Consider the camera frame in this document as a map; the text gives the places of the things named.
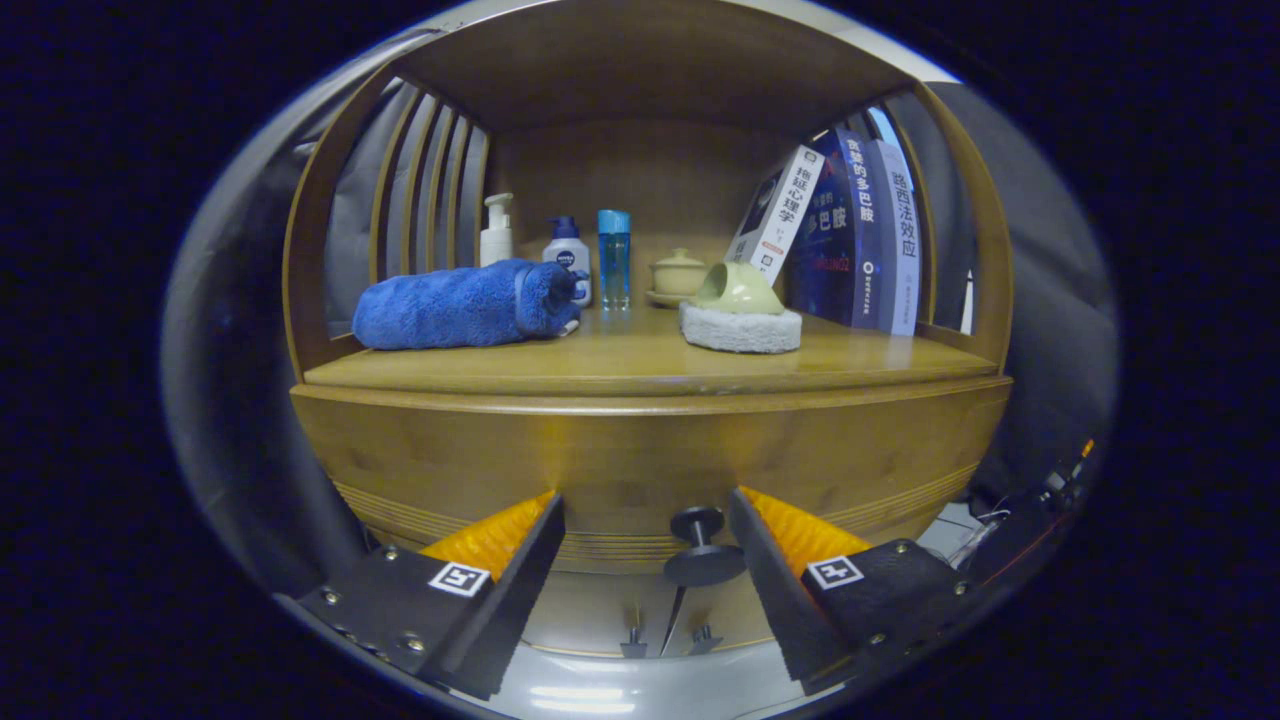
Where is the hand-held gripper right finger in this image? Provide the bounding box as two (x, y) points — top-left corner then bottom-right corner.
(728, 487), (996, 696)

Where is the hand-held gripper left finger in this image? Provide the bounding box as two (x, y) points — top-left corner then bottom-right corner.
(275, 492), (567, 701)

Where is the wooden drawer with black knob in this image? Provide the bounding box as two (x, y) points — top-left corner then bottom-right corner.
(290, 375), (1013, 589)

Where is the pale green handled scrub brush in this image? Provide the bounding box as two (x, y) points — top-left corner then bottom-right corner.
(678, 262), (804, 355)

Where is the wooden countertop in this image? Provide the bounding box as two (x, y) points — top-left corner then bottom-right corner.
(303, 300), (1001, 398)

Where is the wooden cabinet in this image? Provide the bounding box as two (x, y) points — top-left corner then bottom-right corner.
(282, 0), (1016, 661)

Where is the black floor equipment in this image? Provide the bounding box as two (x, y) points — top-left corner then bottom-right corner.
(965, 438), (1096, 591)

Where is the rolled blue towel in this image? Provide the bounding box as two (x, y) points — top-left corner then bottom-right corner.
(352, 259), (584, 351)

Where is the cream lidded tea cup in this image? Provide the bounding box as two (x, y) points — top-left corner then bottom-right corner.
(645, 248), (709, 309)

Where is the dark blue book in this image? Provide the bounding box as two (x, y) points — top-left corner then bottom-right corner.
(785, 127), (886, 331)

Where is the white bottle with blue cap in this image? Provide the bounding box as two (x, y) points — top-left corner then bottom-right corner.
(542, 216), (593, 308)

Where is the clear blue bottle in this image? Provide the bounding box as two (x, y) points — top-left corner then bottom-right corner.
(597, 209), (633, 311)

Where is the white pump bottle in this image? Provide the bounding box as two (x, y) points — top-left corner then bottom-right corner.
(479, 193), (516, 268)

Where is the pale blue book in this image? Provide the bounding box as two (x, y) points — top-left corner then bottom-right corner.
(868, 138), (923, 338)

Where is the white book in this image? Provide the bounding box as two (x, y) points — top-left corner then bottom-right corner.
(722, 145), (827, 288)

